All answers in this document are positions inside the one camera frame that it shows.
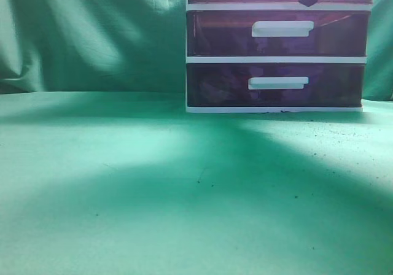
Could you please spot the white drawer cabinet frame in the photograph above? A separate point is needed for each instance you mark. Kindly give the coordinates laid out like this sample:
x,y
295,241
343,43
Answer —
x,y
273,6

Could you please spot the green cloth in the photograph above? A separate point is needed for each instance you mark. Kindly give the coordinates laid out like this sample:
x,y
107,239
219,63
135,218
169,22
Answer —
x,y
104,172

